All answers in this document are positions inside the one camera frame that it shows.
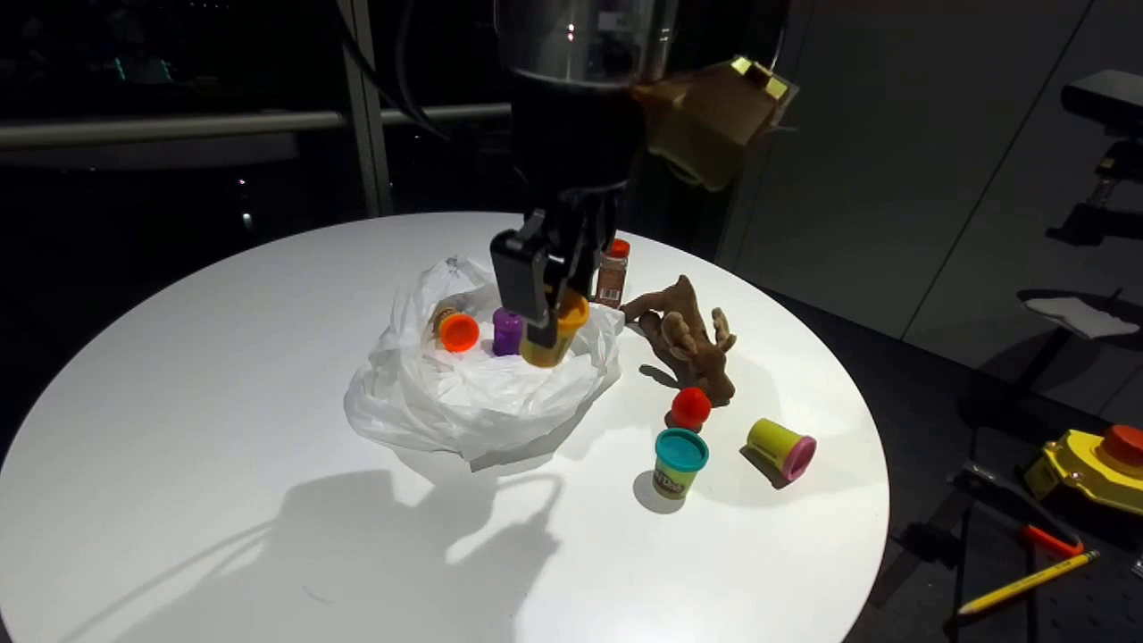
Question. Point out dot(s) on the grey window post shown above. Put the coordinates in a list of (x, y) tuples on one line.
[(363, 94)]

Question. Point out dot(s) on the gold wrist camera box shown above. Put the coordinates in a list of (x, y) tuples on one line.
[(716, 119)]

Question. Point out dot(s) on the purple play-doh tub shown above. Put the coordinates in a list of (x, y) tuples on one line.
[(507, 334)]

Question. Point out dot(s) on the white plastic bag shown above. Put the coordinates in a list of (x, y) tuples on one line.
[(476, 399)]

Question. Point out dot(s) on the small yellow tub orange lid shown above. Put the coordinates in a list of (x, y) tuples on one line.
[(459, 334)]

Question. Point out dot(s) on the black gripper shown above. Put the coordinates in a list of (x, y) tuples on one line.
[(578, 208)]

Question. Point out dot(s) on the yellow pencil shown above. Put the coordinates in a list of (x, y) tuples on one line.
[(1026, 583)]

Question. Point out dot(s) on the brown plush animal toy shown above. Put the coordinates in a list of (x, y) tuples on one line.
[(692, 334)]

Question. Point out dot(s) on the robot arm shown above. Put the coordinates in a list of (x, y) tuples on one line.
[(573, 83)]

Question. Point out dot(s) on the white paper sheet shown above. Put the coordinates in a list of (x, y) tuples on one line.
[(1079, 314)]

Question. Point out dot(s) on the yellow emergency stop box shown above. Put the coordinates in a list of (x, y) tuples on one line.
[(1090, 465)]

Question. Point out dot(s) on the red play-doh tub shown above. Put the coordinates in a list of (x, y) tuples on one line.
[(692, 408)]

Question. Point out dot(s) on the green tub pink lid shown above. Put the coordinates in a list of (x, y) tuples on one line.
[(779, 447)]

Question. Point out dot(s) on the spice jar red lid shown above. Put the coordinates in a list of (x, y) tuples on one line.
[(616, 274)]

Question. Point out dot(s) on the grey horizontal window rail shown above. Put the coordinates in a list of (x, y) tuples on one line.
[(179, 127)]

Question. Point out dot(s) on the black equipment stand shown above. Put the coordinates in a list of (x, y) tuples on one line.
[(1109, 119)]

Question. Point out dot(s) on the blue toy cup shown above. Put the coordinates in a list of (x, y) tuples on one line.
[(679, 457)]

